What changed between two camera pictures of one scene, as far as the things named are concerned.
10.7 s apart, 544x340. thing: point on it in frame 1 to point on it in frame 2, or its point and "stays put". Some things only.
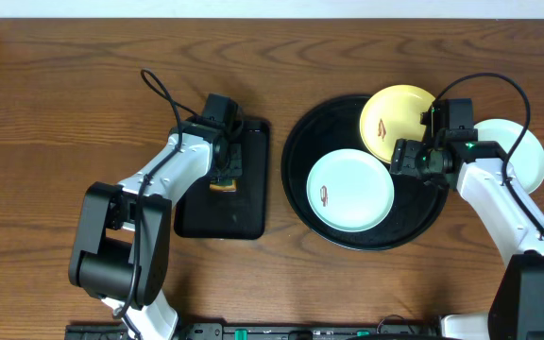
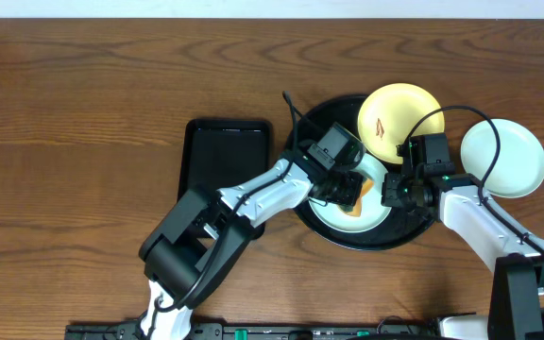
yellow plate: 394,113 stays put
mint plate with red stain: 528,158 stays put
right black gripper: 402,160 to 390,188
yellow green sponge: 223,185 to 355,209
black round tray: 335,125 stays put
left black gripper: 228,172 to 336,189
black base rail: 264,331 stays put
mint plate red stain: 350,190 stays put
